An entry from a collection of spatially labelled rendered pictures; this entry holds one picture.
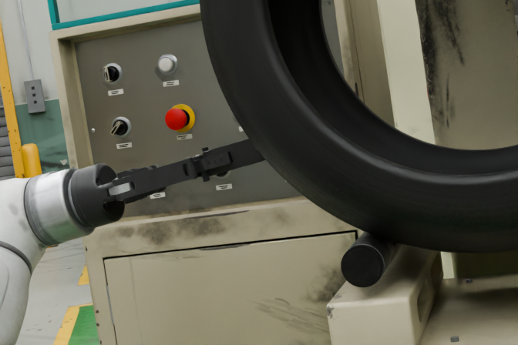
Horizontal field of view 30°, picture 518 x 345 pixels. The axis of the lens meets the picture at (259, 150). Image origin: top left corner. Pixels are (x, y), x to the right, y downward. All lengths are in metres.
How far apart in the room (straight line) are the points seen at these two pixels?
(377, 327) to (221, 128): 0.79
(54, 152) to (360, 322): 9.05
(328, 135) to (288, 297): 0.75
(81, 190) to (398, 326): 0.42
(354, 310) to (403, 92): 3.42
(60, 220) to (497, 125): 0.59
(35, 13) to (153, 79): 8.31
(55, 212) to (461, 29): 0.59
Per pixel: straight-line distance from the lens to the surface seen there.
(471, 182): 0.98
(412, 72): 4.42
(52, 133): 10.00
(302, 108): 0.99
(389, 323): 1.02
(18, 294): 1.17
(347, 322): 1.03
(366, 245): 1.02
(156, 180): 1.13
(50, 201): 1.19
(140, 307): 1.79
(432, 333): 1.10
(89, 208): 1.18
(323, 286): 1.68
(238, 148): 1.13
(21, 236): 1.21
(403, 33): 4.42
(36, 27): 10.05
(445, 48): 1.35
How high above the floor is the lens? 1.09
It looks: 3 degrees down
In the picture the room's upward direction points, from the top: 9 degrees counter-clockwise
